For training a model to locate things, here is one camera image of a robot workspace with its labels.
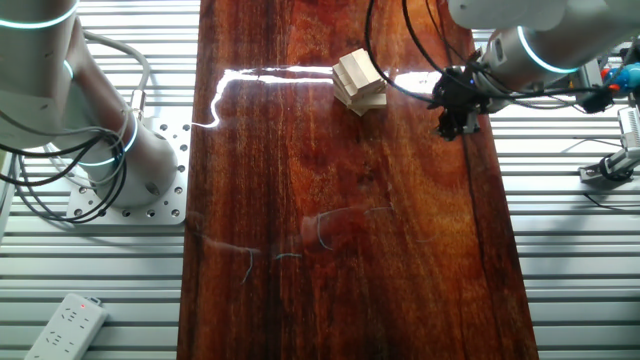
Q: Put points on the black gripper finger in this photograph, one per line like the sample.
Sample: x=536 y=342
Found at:
x=450 y=125
x=444 y=92

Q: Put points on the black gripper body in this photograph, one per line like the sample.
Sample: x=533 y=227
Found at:
x=470 y=92

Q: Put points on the light wooden Jenga block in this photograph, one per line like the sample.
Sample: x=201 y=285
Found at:
x=376 y=100

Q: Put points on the light wooden Jenga tower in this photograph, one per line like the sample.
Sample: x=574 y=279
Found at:
x=365 y=70

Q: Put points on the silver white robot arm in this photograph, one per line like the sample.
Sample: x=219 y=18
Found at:
x=30 y=75

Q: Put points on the light blue toy ball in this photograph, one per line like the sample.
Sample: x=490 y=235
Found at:
x=629 y=77

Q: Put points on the dark red wooden board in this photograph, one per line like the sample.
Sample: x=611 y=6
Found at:
x=350 y=250

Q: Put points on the white power strip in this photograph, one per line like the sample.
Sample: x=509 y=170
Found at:
x=65 y=330

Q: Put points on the silver camera bracket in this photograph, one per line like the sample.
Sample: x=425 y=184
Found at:
x=590 y=75

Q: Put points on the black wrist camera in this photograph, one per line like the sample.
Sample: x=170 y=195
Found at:
x=597 y=100

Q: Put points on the silver camera stand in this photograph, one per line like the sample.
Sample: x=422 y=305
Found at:
x=612 y=167

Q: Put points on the silver perforated base plate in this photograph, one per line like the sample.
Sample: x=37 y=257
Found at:
x=170 y=200

